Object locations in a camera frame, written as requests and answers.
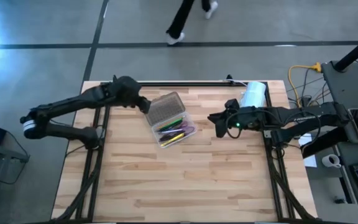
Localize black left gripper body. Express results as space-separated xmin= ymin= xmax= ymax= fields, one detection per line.
xmin=112 ymin=76 xmax=142 ymax=109

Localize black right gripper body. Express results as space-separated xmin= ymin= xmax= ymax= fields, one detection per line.
xmin=227 ymin=107 xmax=260 ymax=130

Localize clear plastic supply box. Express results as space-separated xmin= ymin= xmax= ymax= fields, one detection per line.
xmin=144 ymin=91 xmax=198 ymax=149

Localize purple-handled scissors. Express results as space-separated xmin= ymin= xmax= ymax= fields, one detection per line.
xmin=178 ymin=121 xmax=196 ymax=137

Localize green pen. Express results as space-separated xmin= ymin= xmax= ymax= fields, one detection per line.
xmin=157 ymin=117 xmax=184 ymax=132

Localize black pen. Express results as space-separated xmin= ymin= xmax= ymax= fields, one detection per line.
xmin=158 ymin=132 xmax=180 ymax=142

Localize white paper sheet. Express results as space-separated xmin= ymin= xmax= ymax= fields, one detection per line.
xmin=298 ymin=133 xmax=318 ymax=169

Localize black support beam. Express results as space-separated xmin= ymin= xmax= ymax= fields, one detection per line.
xmin=300 ymin=113 xmax=358 ymax=160

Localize person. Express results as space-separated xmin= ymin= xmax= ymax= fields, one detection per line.
xmin=165 ymin=0 xmax=220 ymax=46

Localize white mug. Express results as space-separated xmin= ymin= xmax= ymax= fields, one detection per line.
xmin=321 ymin=153 xmax=343 ymax=169

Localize grey desk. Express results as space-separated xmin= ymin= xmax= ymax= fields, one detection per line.
xmin=321 ymin=58 xmax=358 ymax=222

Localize black pole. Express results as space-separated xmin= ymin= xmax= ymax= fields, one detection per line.
xmin=334 ymin=29 xmax=358 ymax=73

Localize black side table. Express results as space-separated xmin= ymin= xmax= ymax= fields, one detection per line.
xmin=0 ymin=139 xmax=31 ymax=164

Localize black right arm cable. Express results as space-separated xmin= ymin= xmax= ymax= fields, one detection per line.
xmin=225 ymin=109 xmax=262 ymax=139

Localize white lamp cable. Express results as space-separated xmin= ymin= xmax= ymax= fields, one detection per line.
xmin=224 ymin=78 xmax=249 ymax=87

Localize black aluminium table frame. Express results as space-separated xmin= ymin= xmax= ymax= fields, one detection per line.
xmin=54 ymin=74 xmax=318 ymax=223

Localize black floor cables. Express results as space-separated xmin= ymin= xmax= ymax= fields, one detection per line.
xmin=290 ymin=67 xmax=333 ymax=108

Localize yellow cable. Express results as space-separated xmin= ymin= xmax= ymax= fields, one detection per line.
xmin=287 ymin=62 xmax=323 ymax=108

